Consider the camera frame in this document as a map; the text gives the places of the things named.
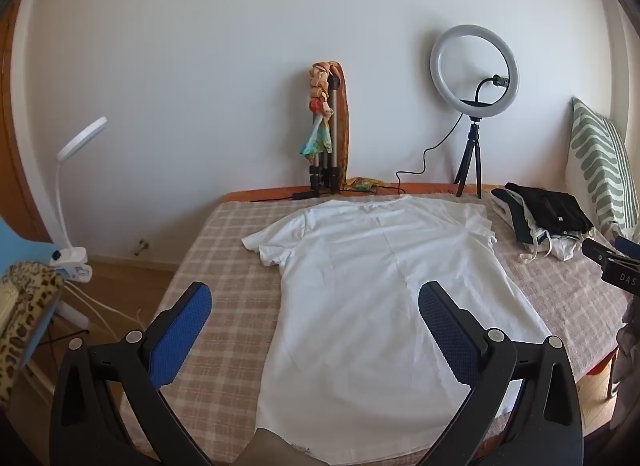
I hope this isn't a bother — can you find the black folded garment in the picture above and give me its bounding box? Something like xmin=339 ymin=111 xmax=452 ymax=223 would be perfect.
xmin=505 ymin=183 xmax=595 ymax=235

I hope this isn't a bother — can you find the grey cloth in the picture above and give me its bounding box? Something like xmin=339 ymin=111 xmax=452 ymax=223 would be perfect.
xmin=607 ymin=311 xmax=640 ymax=399

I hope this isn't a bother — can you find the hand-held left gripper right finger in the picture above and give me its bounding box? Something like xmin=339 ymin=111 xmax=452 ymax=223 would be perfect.
xmin=418 ymin=281 xmax=585 ymax=466

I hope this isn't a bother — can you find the light blue chair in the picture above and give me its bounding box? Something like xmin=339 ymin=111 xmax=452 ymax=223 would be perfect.
xmin=0 ymin=218 xmax=66 ymax=277

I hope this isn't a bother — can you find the black gooseneck phone holder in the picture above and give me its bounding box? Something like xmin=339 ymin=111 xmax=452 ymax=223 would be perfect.
xmin=474 ymin=74 xmax=510 ymax=104

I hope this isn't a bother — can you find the leopard print cloth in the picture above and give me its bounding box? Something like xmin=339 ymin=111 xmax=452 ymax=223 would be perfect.
xmin=0 ymin=262 xmax=65 ymax=404

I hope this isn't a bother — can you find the wooden door frame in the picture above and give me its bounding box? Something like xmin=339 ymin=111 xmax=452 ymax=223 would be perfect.
xmin=0 ymin=0 xmax=56 ymax=247

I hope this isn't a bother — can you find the beige checked blanket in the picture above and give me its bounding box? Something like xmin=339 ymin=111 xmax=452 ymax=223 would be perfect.
xmin=117 ymin=193 xmax=633 ymax=466

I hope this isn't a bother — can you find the folded grey tripod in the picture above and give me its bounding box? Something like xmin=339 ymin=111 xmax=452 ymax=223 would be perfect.
xmin=307 ymin=73 xmax=346 ymax=194

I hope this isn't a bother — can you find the orange floral bed sheet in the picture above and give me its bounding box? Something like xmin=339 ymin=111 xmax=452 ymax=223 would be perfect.
xmin=220 ymin=182 xmax=493 ymax=204

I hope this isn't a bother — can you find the orange patterned cloth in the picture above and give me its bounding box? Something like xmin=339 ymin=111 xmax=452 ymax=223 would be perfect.
xmin=329 ymin=62 xmax=382 ymax=193

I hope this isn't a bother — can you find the colourful knotted scarf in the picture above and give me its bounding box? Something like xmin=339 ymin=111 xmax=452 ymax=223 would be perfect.
xmin=299 ymin=63 xmax=335 ymax=164

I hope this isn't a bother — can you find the dark green strap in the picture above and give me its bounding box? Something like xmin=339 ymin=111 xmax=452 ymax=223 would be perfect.
xmin=514 ymin=206 xmax=534 ymax=245

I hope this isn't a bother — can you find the white clamp desk lamp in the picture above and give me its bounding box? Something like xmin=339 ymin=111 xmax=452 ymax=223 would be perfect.
xmin=49 ymin=116 xmax=108 ymax=281

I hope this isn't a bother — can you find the black ring light cable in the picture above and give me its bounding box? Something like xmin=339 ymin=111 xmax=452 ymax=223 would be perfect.
xmin=395 ymin=113 xmax=466 ymax=194

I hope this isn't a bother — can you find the green white patterned pillow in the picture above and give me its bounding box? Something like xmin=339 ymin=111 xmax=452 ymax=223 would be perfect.
xmin=565 ymin=97 xmax=640 ymax=241

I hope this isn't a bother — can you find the small black tripod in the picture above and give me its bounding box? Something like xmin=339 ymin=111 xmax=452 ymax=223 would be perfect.
xmin=454 ymin=116 xmax=483 ymax=199

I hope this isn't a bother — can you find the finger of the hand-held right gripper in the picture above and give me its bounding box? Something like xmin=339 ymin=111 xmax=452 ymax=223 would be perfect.
xmin=581 ymin=239 xmax=621 ymax=271
xmin=614 ymin=235 xmax=640 ymax=259

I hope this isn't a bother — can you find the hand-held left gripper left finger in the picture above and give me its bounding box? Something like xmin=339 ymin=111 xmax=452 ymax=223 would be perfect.
xmin=49 ymin=282 xmax=216 ymax=466

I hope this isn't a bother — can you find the white t-shirt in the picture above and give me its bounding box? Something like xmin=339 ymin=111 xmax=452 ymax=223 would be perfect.
xmin=242 ymin=196 xmax=553 ymax=464

